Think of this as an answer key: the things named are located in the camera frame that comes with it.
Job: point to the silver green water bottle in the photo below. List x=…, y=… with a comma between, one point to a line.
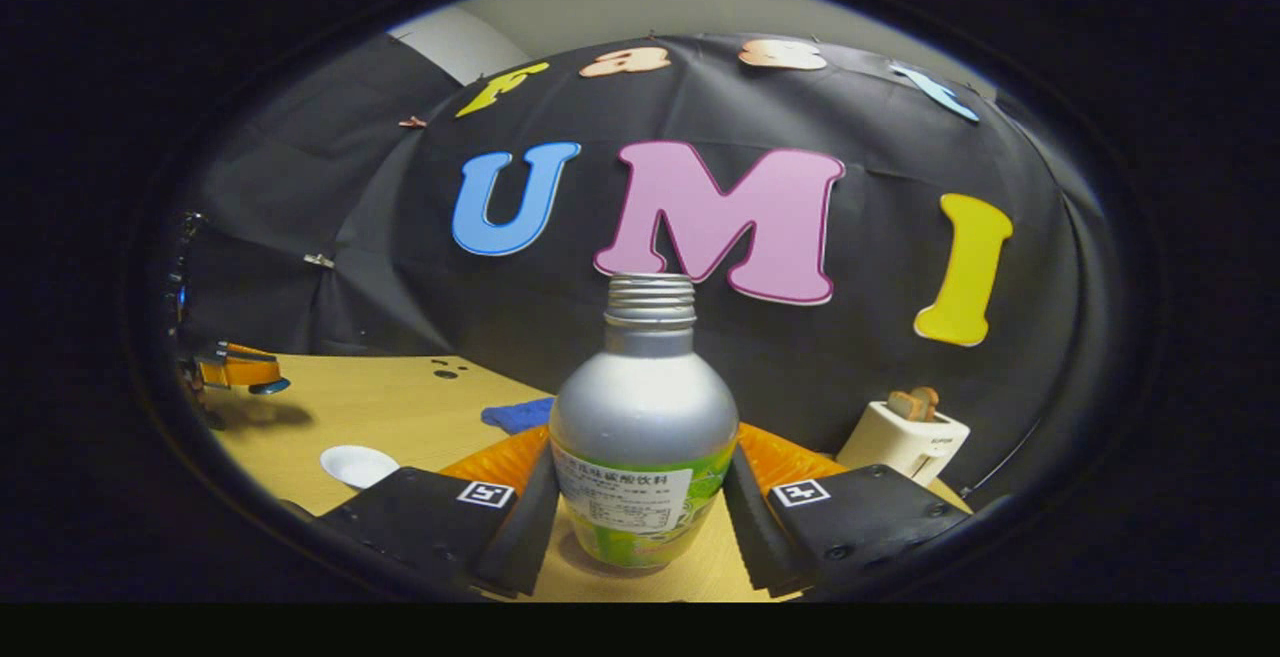
x=645, y=407

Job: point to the blue white teacup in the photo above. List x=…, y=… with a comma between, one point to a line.
x=358, y=465

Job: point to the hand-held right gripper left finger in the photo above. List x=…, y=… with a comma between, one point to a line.
x=520, y=547

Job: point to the black backdrop cloth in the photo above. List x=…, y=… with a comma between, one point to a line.
x=800, y=357

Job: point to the small red clip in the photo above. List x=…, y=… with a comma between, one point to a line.
x=412, y=122

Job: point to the blue cloth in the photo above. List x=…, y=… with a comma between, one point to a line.
x=520, y=415

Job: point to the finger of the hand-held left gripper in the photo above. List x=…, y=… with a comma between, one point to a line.
x=240, y=369

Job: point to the blue teacup lid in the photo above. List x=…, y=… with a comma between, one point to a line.
x=270, y=387

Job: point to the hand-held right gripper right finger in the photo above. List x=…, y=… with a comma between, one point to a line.
x=760, y=547

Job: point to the toasted bread slice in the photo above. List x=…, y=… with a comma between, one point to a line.
x=913, y=404

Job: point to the white toaster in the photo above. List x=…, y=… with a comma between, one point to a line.
x=900, y=442

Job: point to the metal clip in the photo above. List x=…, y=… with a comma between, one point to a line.
x=319, y=260

